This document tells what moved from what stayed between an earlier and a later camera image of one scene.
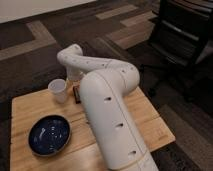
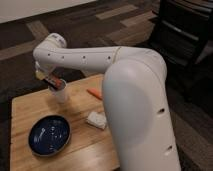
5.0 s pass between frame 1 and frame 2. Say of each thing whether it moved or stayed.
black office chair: stayed
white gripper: moved
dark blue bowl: stayed
